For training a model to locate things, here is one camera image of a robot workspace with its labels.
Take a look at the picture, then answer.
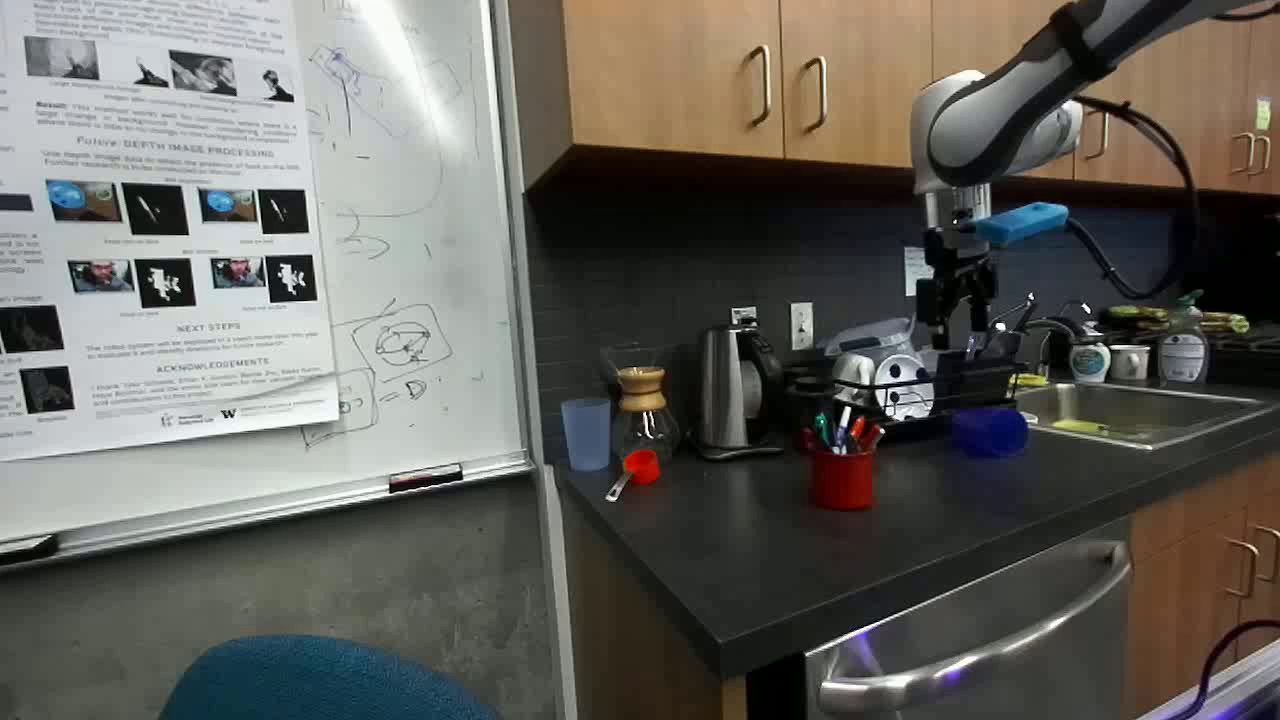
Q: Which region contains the light blue tumbler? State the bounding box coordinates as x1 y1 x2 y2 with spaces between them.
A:
557 392 616 477

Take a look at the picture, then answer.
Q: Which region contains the grey round bottle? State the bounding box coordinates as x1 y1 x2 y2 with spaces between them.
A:
1151 317 1213 392

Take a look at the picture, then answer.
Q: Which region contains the steel dishwasher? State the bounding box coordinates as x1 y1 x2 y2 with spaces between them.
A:
799 515 1138 720

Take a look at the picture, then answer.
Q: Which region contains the printed research poster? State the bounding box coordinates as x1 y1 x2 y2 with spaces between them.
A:
0 0 342 469

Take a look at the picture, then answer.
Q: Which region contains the small white cup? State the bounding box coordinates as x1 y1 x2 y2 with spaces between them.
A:
1107 340 1157 387

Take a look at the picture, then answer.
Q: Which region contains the white soap bottle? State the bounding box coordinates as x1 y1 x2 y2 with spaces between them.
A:
1065 312 1118 387

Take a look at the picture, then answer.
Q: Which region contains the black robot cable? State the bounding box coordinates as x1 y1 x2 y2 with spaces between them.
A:
1065 92 1205 308

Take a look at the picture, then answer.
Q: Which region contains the steel sink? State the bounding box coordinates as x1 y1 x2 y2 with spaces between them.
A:
1014 376 1275 456

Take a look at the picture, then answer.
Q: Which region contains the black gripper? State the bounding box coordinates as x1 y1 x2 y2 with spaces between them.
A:
918 224 1005 358

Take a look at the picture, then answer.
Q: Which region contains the steel electric kettle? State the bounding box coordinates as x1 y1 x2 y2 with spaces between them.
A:
695 317 792 469

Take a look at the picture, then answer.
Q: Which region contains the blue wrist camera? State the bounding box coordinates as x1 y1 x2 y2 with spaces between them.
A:
972 199 1077 251

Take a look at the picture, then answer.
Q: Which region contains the wooden wall cabinet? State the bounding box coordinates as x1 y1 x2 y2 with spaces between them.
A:
508 0 1280 199

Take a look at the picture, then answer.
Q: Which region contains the white paper wall sign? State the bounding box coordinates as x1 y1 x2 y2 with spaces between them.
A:
900 245 937 300

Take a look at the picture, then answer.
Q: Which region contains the white round kitchen item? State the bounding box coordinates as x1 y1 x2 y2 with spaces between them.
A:
832 331 944 429

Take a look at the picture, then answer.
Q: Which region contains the dark blue cup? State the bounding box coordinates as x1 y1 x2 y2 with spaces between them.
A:
948 399 1032 462

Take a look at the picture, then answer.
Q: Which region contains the steel dishwasher handle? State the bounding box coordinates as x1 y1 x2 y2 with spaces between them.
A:
811 536 1138 714

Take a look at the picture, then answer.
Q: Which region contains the whiteboard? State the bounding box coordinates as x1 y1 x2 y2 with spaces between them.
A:
0 0 546 572

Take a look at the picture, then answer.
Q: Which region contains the red measuring scoop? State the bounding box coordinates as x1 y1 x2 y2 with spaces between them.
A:
602 443 667 510

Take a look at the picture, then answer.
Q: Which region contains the wooden base cabinet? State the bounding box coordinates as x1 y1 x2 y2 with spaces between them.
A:
1124 454 1280 717

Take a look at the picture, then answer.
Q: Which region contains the red mug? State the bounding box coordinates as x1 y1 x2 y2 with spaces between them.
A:
810 443 880 515

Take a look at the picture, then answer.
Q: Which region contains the black whiteboard marker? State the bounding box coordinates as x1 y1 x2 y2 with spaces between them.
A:
0 531 66 566

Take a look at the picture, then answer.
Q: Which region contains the metal base cabinet handle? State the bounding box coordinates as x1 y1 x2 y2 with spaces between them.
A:
1252 521 1280 594
1221 531 1264 605

